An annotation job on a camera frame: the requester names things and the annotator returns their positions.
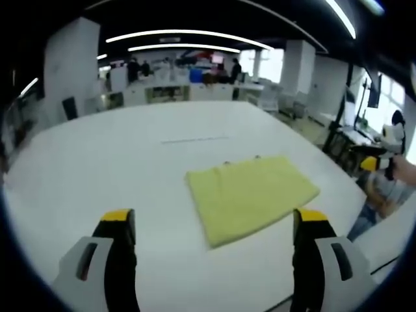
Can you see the dark hanging monitor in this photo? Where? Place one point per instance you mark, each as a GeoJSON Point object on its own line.
{"type": "Point", "coordinates": [373, 94]}

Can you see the person's right hand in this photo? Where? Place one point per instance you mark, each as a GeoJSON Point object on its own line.
{"type": "Point", "coordinates": [404, 170]}

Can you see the straight ceiling light strip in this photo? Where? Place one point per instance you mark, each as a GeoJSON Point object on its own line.
{"type": "Point", "coordinates": [341, 18]}

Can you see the black frame desk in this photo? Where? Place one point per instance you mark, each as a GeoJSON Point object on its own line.
{"type": "Point", "coordinates": [341, 139]}

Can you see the blue bin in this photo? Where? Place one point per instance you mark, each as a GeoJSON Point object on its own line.
{"type": "Point", "coordinates": [196, 76]}

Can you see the short ceiling light strip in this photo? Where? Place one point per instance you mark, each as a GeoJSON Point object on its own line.
{"type": "Point", "coordinates": [102, 57]}
{"type": "Point", "coordinates": [29, 87]}

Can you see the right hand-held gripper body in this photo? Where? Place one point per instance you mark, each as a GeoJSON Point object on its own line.
{"type": "Point", "coordinates": [391, 139]}

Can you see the pink lit screen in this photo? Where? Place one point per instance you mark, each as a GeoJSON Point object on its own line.
{"type": "Point", "coordinates": [217, 59]}

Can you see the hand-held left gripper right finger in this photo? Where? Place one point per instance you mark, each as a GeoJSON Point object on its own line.
{"type": "Point", "coordinates": [308, 260]}

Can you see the yellow garment with coloured sleeves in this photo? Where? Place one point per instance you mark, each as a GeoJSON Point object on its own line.
{"type": "Point", "coordinates": [247, 195]}

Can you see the white pillar with black panel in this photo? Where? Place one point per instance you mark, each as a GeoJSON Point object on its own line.
{"type": "Point", "coordinates": [71, 58]}

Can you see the long ceiling light strip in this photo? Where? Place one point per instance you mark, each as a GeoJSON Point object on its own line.
{"type": "Point", "coordinates": [182, 45]}
{"type": "Point", "coordinates": [188, 32]}

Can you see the plain white pillar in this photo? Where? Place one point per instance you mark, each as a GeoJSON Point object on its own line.
{"type": "Point", "coordinates": [299, 71]}

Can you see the white metal rack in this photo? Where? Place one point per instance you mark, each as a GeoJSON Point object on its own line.
{"type": "Point", "coordinates": [269, 100]}

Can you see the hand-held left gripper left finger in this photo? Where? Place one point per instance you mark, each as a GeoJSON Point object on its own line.
{"type": "Point", "coordinates": [120, 260]}

